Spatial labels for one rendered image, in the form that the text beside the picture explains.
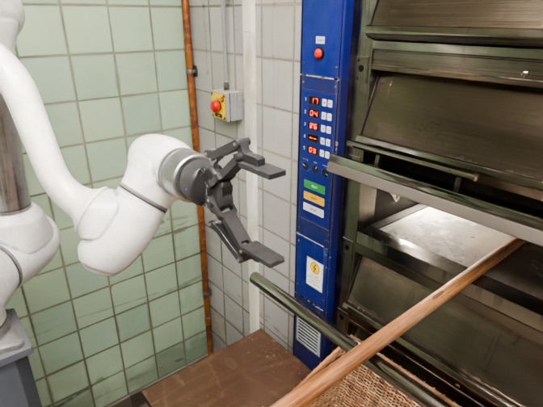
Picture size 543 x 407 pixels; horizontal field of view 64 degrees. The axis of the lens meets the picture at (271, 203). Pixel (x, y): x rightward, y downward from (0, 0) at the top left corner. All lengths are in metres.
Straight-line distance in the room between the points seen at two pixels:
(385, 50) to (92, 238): 0.78
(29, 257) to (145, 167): 0.58
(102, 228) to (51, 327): 1.19
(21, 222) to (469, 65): 1.12
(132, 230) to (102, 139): 0.96
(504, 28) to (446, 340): 0.74
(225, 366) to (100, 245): 0.98
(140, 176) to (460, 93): 0.70
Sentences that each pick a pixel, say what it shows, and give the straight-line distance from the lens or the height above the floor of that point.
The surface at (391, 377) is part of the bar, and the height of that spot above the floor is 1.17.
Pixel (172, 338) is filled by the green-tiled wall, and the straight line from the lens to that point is 2.28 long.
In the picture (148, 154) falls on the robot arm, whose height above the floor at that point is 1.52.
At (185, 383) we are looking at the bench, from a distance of 1.66.
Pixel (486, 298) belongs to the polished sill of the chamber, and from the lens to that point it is 1.13.
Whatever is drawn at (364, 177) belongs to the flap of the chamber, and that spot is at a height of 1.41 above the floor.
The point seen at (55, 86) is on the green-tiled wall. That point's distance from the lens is 1.68.
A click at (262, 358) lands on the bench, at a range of 1.72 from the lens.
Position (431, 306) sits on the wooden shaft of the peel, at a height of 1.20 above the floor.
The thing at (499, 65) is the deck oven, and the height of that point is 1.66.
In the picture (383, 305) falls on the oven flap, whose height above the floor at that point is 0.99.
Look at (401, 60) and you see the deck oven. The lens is 1.11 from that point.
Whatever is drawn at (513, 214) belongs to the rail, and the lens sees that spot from 0.87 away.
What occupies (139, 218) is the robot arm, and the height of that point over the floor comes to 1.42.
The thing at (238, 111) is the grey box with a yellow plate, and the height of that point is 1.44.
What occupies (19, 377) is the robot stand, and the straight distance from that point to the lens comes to 1.34.
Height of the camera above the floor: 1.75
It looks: 23 degrees down
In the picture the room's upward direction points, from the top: straight up
